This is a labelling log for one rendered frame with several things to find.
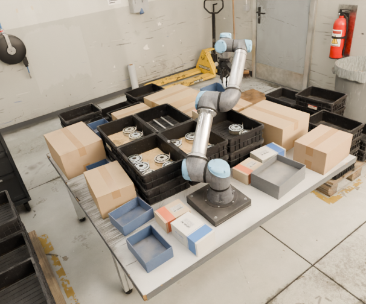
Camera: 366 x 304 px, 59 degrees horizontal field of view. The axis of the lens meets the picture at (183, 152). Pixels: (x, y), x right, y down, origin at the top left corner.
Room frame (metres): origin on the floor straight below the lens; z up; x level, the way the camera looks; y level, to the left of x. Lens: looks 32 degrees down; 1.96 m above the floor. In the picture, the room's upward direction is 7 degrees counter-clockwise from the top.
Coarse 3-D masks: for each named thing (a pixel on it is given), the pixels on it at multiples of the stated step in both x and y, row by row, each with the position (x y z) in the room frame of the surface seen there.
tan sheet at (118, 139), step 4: (120, 132) 2.22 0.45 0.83; (108, 136) 2.17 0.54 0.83; (112, 136) 2.16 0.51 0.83; (116, 136) 2.16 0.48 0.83; (120, 136) 2.15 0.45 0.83; (124, 136) 2.14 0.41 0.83; (128, 136) 2.13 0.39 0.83; (112, 140) 2.11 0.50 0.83; (116, 140) 2.10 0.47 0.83; (120, 140) 2.09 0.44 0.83; (124, 140) 2.08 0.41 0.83; (128, 140) 2.08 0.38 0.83; (116, 144) 2.04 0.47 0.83; (120, 144) 2.03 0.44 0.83
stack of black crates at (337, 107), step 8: (312, 88) 3.17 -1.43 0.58; (320, 88) 3.11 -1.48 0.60; (296, 96) 3.01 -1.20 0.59; (304, 96) 3.12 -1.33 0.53; (312, 96) 3.16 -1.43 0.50; (320, 96) 3.10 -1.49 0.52; (328, 96) 3.03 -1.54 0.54; (336, 96) 2.96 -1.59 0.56; (344, 96) 2.85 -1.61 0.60; (296, 104) 3.01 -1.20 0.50; (304, 104) 2.94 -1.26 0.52; (312, 104) 2.87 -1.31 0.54; (320, 104) 2.81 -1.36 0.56; (328, 104) 2.74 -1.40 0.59; (336, 104) 2.79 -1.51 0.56; (344, 104) 2.88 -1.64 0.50; (312, 112) 2.85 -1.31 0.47; (336, 112) 2.78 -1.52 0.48
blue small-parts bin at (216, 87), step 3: (210, 84) 2.17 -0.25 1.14; (213, 84) 2.18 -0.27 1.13; (216, 84) 2.20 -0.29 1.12; (219, 84) 2.17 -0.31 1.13; (204, 87) 2.14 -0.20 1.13; (207, 87) 2.15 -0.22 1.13; (210, 87) 2.17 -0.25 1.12; (213, 87) 2.18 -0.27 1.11; (216, 87) 2.20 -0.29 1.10; (219, 87) 2.17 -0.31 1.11; (222, 87) 2.14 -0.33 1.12; (201, 90) 2.11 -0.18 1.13; (204, 90) 2.08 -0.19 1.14; (210, 90) 2.17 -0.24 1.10; (213, 90) 2.18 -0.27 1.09; (216, 90) 2.19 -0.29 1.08; (219, 90) 2.17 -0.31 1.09; (222, 90) 2.14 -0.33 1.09
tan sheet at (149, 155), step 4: (156, 148) 1.91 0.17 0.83; (148, 152) 1.88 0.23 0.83; (152, 152) 1.87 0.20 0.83; (156, 152) 1.86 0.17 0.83; (160, 152) 1.86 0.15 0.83; (144, 156) 1.83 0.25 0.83; (148, 156) 1.82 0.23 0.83; (152, 156) 1.82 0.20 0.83; (144, 160) 1.78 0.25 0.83; (148, 160) 1.77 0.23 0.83; (152, 160) 1.76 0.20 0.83; (172, 160) 1.74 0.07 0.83; (152, 164) 1.72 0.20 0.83; (152, 168) 1.68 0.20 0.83; (156, 168) 1.67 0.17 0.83
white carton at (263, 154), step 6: (270, 144) 1.85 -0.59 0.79; (276, 144) 1.84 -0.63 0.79; (258, 150) 1.80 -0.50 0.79; (264, 150) 1.79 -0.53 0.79; (270, 150) 1.78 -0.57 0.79; (276, 150) 1.77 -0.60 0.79; (282, 150) 1.76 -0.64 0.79; (252, 156) 1.76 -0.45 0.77; (258, 156) 1.73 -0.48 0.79; (264, 156) 1.72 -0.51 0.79; (270, 156) 1.71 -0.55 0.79; (264, 162) 1.69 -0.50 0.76
